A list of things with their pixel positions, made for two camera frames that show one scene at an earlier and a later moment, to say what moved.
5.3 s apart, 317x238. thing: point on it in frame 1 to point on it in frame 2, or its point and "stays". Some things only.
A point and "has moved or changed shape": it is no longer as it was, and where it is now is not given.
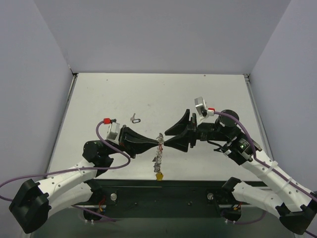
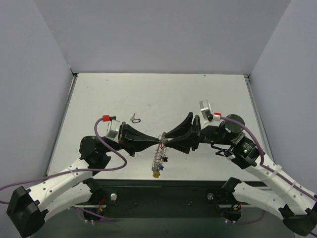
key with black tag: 133,120 stays
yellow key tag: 159,176 has moved or changed shape
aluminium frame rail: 259,117 stays
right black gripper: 193,130 stays
